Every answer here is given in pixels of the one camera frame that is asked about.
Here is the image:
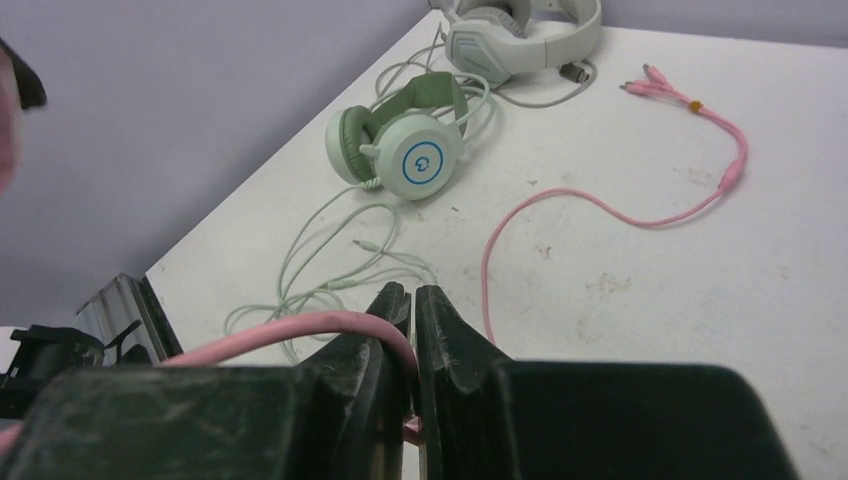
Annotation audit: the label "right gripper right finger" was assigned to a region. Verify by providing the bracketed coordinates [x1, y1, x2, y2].
[415, 286, 798, 479]

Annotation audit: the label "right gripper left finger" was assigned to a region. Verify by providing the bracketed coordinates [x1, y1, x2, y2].
[0, 281, 413, 480]

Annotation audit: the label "mint green headphones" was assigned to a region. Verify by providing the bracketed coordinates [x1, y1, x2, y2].
[223, 71, 497, 366]

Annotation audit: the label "pink cat-ear headphones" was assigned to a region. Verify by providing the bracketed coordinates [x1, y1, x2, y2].
[0, 46, 750, 458]

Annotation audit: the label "white gaming headset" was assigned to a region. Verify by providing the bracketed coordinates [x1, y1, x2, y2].
[374, 0, 603, 110]

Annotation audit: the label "aluminium frame rail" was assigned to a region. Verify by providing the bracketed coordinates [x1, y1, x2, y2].
[74, 273, 183, 366]

